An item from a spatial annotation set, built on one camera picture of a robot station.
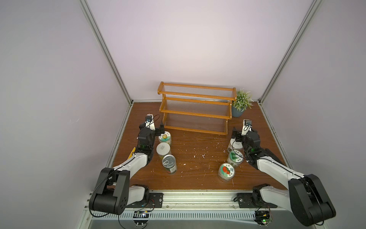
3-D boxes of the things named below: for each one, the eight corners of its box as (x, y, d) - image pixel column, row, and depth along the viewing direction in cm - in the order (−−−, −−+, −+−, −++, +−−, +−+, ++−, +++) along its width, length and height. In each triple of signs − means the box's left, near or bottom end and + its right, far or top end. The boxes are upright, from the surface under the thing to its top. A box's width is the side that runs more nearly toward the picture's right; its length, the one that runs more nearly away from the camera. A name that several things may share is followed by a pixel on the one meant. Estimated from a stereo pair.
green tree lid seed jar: (228, 168, 85) (231, 163, 79) (226, 155, 91) (229, 150, 84) (240, 168, 85) (245, 163, 79) (237, 155, 90) (241, 149, 84)
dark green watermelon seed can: (164, 174, 83) (161, 168, 75) (165, 161, 88) (162, 154, 80) (176, 174, 83) (174, 168, 75) (176, 161, 88) (175, 154, 80)
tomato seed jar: (219, 181, 81) (221, 177, 74) (217, 167, 86) (219, 162, 79) (233, 181, 81) (236, 176, 74) (230, 167, 85) (233, 162, 79)
